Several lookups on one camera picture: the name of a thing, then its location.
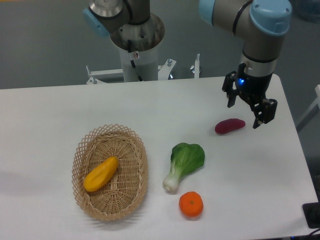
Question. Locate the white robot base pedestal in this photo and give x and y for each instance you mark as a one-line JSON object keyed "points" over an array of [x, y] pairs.
{"points": [[139, 66]]}

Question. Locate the yellow mango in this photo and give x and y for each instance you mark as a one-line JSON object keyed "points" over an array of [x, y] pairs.
{"points": [[101, 174]]}

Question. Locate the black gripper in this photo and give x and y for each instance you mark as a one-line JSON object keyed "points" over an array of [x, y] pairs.
{"points": [[252, 90]]}

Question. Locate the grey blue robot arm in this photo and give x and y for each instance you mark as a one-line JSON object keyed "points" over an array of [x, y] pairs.
{"points": [[262, 24]]}

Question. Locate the white table leg right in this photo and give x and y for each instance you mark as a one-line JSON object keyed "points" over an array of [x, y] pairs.
{"points": [[310, 112]]}

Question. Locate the woven wicker basket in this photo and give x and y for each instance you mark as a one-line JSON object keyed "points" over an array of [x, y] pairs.
{"points": [[124, 192]]}

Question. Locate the green bok choy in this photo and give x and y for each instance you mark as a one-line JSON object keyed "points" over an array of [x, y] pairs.
{"points": [[185, 159]]}

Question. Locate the orange tangerine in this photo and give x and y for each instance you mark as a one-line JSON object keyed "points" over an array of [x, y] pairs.
{"points": [[191, 204]]}

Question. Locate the white metal frame bracket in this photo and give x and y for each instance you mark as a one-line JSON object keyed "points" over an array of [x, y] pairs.
{"points": [[164, 72]]}

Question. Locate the black device at edge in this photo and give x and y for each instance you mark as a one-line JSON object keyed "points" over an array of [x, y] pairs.
{"points": [[312, 214]]}

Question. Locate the purple sweet potato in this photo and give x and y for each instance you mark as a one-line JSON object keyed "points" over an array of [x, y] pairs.
{"points": [[229, 125]]}

